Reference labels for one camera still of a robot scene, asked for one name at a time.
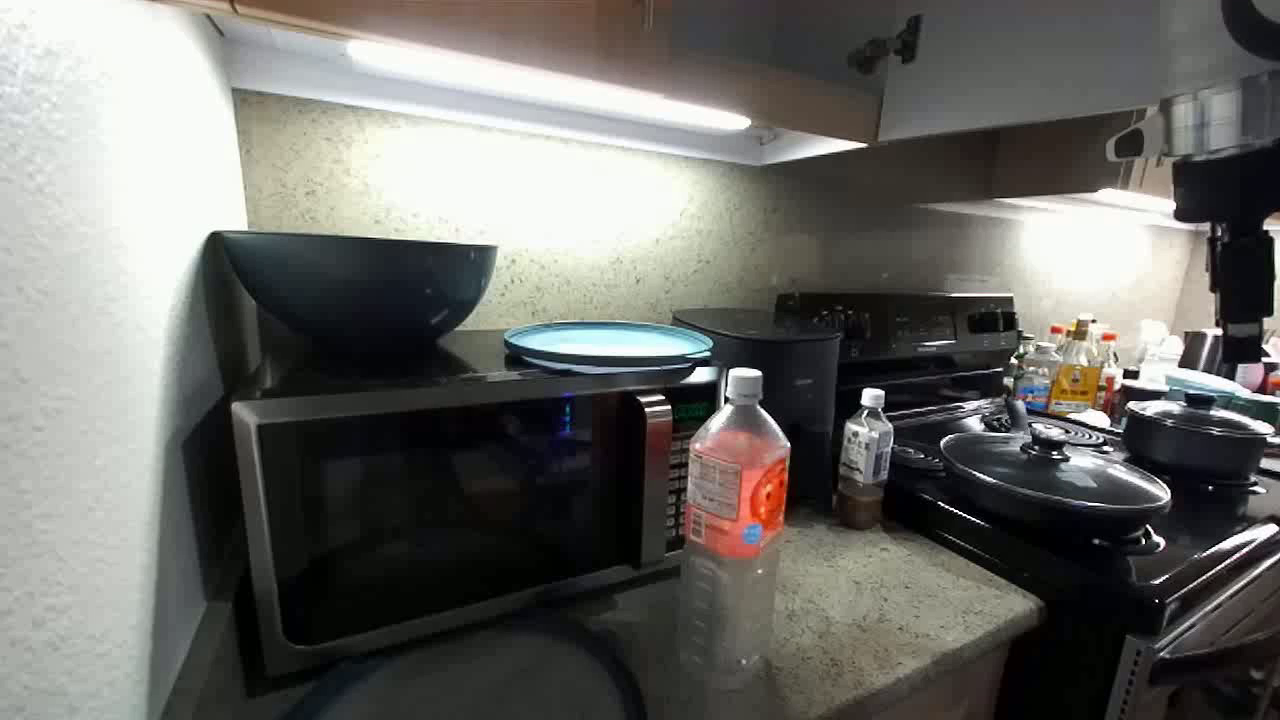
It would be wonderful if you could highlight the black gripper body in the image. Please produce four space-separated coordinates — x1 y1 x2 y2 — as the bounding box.
1170 142 1280 233

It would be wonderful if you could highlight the teal plate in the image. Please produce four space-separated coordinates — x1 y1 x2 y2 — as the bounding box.
501 315 714 379

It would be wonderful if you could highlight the black pot with lid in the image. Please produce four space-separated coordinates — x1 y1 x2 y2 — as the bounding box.
1118 390 1277 490

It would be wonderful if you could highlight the black pan with glass lid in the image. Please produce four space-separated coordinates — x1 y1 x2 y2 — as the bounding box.
935 420 1174 541

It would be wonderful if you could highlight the long under-cabinet light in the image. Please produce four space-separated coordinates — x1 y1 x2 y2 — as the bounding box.
338 35 755 138

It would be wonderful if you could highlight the stainless steel black microwave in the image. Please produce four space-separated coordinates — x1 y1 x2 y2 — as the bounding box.
227 323 722 682

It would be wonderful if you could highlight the range hood light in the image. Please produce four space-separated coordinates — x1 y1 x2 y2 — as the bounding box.
996 186 1204 225

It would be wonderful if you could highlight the red-cap sauce bottle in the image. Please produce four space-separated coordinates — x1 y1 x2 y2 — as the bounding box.
1093 330 1128 416

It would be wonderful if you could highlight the yellow oil bottle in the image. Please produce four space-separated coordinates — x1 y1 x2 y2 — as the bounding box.
1047 312 1107 420

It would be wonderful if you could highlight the clear blue-label bottle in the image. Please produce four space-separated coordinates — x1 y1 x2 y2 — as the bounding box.
1015 334 1064 416

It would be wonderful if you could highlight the black kitchen stove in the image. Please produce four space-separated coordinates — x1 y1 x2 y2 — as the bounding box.
772 289 1280 720

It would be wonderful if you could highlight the small white-cap drink bottle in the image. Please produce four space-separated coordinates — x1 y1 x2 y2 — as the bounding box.
831 383 900 531

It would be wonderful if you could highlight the black air fryer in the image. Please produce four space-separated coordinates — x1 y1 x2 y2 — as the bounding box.
669 305 847 517

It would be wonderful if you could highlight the large orange-label water bottle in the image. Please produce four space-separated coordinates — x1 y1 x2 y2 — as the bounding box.
676 365 797 691

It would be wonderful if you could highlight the grey round plate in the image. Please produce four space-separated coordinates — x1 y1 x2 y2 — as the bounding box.
285 614 651 720

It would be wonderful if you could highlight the dark blue bowl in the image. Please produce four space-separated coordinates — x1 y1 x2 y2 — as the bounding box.
210 229 501 352

